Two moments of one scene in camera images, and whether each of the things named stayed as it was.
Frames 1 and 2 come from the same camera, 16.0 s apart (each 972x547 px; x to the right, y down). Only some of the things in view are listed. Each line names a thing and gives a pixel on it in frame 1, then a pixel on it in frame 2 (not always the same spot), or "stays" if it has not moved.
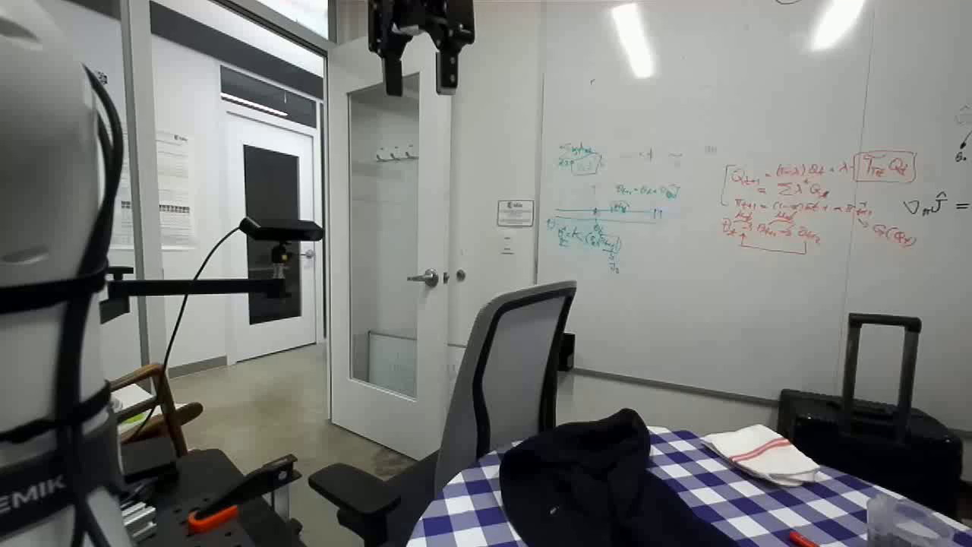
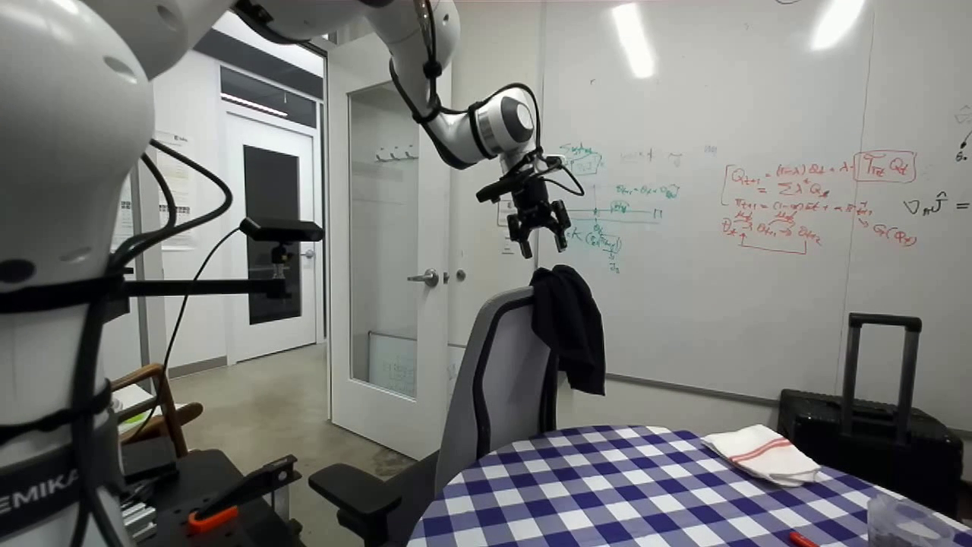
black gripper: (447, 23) → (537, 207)
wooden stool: (177, 414) stays
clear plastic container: (896, 522) stays
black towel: (591, 485) → (568, 324)
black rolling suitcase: (889, 445) stays
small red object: (800, 540) stays
